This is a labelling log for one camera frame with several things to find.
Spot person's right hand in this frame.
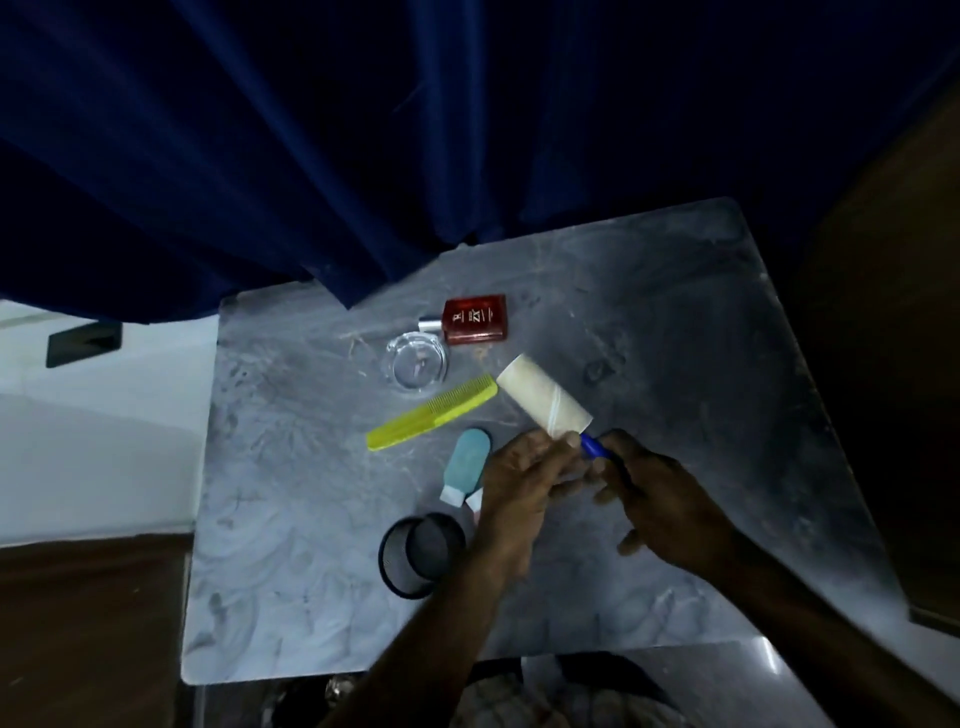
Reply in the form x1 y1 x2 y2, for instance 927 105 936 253
589 429 745 580

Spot person's left hand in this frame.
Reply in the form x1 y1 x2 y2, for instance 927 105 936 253
475 429 595 579

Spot white lint roller blue handle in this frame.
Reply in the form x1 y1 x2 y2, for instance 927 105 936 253
495 354 621 463

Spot person's left forearm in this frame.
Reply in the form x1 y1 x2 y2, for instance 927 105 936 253
321 553 535 728

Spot person's right forearm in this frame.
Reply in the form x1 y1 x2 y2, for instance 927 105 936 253
708 525 960 728

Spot light blue tube white cap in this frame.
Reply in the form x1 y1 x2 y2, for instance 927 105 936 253
439 427 493 508

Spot yellow-green plastic comb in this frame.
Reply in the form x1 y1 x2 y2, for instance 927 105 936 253
366 374 500 453

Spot red perfume bottle silver cap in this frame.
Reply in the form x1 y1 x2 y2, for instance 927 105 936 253
417 294 510 346

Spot black mesh pen cup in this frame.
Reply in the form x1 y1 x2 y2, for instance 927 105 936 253
377 513 468 600

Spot clear glass ashtray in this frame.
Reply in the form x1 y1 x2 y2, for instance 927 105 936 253
384 330 450 393

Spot checked shorts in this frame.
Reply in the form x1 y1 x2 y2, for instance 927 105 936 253
448 671 680 728

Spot brown wooden cabinet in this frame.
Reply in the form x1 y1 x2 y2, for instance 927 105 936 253
780 90 960 639

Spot dark blue curtain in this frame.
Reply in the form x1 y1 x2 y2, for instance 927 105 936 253
0 0 960 325

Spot black wall switch plate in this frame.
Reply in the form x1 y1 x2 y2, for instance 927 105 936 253
45 321 123 369

